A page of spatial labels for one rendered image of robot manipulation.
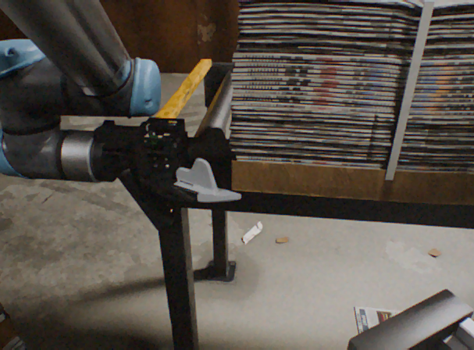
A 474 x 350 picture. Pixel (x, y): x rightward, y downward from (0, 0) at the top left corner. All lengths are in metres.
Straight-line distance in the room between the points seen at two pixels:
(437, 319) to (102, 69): 0.42
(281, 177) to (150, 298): 1.07
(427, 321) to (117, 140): 0.42
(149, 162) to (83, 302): 1.05
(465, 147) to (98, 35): 0.40
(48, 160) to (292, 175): 0.33
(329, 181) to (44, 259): 1.44
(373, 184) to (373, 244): 1.26
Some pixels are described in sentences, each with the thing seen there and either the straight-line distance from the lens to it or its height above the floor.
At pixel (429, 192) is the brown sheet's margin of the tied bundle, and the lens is 0.51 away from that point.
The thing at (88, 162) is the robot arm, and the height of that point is 0.83.
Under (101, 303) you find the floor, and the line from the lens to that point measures 1.50.
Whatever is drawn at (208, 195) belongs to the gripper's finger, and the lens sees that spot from 0.49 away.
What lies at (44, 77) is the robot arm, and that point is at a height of 0.95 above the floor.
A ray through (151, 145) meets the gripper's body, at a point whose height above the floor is 0.86.
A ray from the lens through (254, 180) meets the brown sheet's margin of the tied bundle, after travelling 0.47.
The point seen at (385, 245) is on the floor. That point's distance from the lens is 1.75.
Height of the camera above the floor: 1.08
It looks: 31 degrees down
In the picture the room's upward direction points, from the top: straight up
